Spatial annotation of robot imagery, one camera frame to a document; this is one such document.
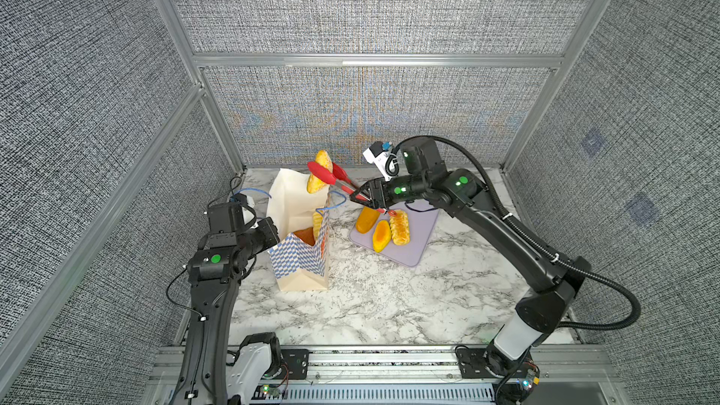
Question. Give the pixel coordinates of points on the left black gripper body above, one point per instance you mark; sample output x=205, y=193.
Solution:
x=260, y=238

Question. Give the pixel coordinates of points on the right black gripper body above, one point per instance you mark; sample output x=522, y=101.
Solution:
x=403, y=188

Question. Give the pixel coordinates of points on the dark orange oval bread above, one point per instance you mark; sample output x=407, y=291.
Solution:
x=306, y=236

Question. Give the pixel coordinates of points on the red kitchen tongs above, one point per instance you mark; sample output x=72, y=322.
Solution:
x=326, y=176

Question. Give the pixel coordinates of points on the golden oval bread roll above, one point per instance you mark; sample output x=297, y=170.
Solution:
x=314, y=184

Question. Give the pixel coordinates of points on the ridged yellow spiral bread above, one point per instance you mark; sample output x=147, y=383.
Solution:
x=318, y=219

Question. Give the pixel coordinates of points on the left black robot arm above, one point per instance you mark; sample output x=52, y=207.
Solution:
x=215, y=273

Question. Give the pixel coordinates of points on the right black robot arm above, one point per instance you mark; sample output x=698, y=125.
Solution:
x=462, y=195

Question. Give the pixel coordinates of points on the long orange baguette bread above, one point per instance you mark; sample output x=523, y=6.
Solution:
x=366, y=220

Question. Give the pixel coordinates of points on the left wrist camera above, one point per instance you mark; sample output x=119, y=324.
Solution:
x=234, y=216

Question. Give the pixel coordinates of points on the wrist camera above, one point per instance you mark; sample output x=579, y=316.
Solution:
x=419, y=154
x=234, y=216

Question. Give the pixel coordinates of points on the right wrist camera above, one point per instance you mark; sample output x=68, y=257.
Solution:
x=419, y=154

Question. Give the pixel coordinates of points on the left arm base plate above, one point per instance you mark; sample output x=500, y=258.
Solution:
x=287, y=363

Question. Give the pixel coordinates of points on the aluminium front rail frame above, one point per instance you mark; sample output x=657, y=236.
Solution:
x=405, y=374

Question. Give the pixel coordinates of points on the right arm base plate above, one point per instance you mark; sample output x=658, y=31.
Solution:
x=474, y=363

